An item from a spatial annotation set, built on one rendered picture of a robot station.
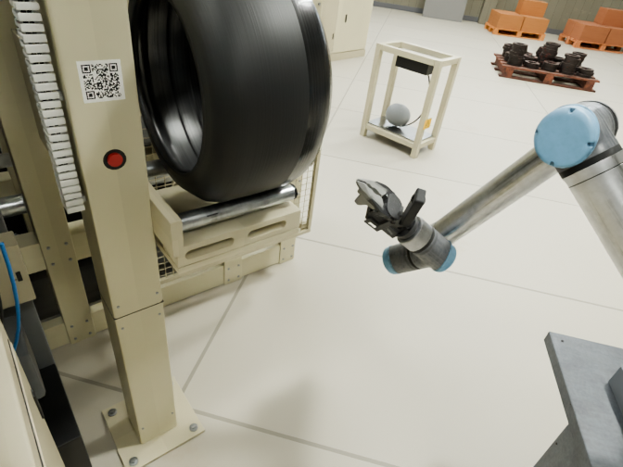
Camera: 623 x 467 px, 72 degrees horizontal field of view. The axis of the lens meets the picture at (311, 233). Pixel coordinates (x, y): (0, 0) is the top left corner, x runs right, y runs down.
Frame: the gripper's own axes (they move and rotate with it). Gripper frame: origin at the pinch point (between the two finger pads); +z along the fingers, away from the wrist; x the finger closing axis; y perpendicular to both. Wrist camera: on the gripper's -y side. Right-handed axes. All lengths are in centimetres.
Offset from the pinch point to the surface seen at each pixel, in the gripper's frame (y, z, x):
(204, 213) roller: 21.9, 26.2, -19.5
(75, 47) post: 3, 63, -18
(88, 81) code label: 7, 59, -19
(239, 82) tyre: -10.2, 38.8, -12.1
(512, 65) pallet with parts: 136, -302, 571
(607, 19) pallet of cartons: 70, -579, 1027
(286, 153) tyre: -1.3, 21.8, -10.0
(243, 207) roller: 20.3, 18.8, -12.6
